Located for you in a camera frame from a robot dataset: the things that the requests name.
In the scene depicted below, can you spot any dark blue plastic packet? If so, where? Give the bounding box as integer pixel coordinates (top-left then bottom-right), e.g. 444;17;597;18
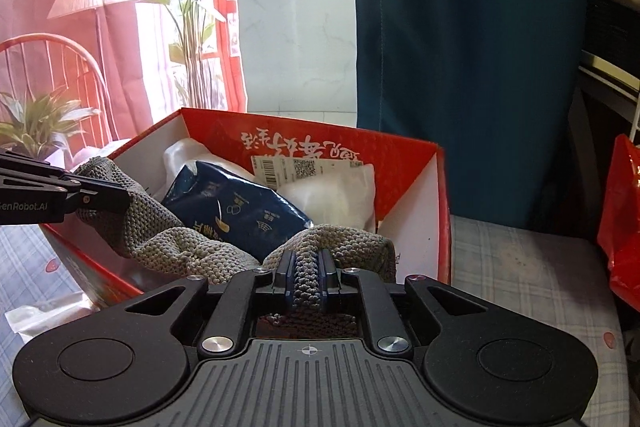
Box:
160;160;315;261

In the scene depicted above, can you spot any grey knitted cloth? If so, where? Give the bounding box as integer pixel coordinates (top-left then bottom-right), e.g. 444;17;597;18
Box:
73;157;399;329

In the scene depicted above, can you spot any red plastic bag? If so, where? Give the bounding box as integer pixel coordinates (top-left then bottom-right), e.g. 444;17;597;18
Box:
597;134;640;314

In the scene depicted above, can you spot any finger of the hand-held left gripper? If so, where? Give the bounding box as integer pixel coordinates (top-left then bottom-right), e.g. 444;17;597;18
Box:
0;149;132;216

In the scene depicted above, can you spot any black desk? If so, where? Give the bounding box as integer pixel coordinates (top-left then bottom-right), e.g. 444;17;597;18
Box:
565;0;640;240

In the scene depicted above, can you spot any clear plastic bag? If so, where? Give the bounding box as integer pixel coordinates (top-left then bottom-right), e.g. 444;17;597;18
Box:
4;289;99;336

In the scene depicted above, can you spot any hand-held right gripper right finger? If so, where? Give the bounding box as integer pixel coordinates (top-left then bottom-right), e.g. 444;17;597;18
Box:
320;251;503;358

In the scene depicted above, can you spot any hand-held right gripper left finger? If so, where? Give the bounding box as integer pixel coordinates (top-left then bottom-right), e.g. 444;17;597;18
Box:
120;251;297;361

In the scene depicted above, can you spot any white plastic bundle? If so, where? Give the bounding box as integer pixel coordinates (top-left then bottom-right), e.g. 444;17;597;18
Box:
274;162;377;234
162;136;257;204

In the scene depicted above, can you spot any teal curtain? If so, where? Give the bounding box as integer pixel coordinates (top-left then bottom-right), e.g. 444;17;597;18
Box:
348;0;602;239

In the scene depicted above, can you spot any red cardboard box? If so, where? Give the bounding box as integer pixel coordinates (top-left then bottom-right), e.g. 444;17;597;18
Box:
40;107;454;311

